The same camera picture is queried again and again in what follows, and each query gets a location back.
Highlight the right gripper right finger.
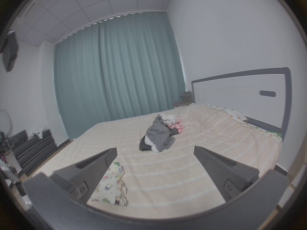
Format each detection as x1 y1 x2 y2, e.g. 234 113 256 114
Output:
194 146 260 203

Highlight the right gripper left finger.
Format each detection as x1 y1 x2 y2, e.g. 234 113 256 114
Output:
49 147 118 203

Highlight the white printed pyjama top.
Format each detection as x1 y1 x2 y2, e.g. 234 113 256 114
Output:
91 161 128 207

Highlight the bed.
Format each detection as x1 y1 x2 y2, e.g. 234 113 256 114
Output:
31 67 292 221

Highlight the pile of clothes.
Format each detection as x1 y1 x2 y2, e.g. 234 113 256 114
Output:
140 114 185 153

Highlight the white crumpled cloth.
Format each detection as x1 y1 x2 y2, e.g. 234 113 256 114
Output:
29 128 45 139

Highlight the grey bedside table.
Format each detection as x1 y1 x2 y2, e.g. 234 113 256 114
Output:
173 91 192 108

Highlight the blue-green curtain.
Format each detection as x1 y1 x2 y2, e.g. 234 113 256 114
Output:
99 11 187 122
54 23 108 139

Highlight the white ceiling air vent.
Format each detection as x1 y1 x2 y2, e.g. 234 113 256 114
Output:
17 0 46 21

